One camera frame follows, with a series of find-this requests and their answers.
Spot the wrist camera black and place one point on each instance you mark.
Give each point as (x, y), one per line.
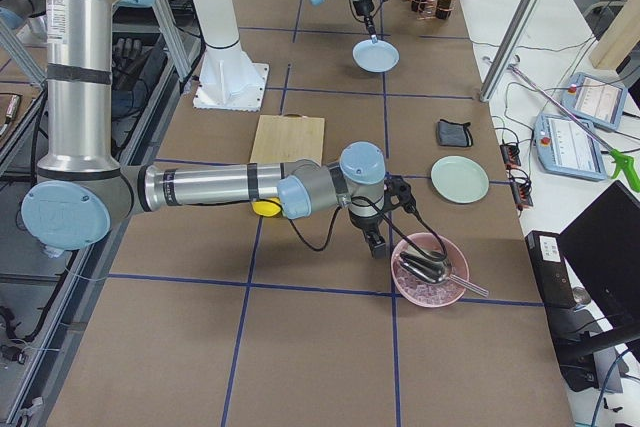
(398, 194)

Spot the black monitor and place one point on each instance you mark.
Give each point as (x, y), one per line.
(601, 246)

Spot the pink bowl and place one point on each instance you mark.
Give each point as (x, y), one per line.
(423, 293)

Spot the teach pendant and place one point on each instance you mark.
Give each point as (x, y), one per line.
(599, 101)
(565, 149)

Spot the teach pendant near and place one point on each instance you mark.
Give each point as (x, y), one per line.
(565, 149)

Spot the dark grey folded cloth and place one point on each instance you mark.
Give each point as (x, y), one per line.
(453, 134)

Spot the wooden cutting board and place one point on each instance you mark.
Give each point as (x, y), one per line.
(288, 138)

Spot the orange black connector block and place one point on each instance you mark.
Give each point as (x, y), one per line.
(510, 153)

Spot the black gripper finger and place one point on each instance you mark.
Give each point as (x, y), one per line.
(371, 29)
(377, 245)

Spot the light blue plate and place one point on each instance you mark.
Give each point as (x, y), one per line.
(375, 57)

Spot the light green plate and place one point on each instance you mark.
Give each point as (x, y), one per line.
(459, 179)

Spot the metal scoop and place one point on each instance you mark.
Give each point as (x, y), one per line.
(435, 272)

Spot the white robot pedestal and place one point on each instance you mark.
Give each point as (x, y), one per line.
(228, 79)

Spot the black computer tower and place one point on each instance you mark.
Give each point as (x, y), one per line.
(550, 271)

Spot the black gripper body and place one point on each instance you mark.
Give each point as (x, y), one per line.
(361, 7)
(366, 224)

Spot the yellow lemon left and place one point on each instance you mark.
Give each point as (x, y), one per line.
(267, 207)

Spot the teach pendant far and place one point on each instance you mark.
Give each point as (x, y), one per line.
(599, 101)

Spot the aluminium frame post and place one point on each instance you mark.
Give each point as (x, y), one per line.
(513, 34)

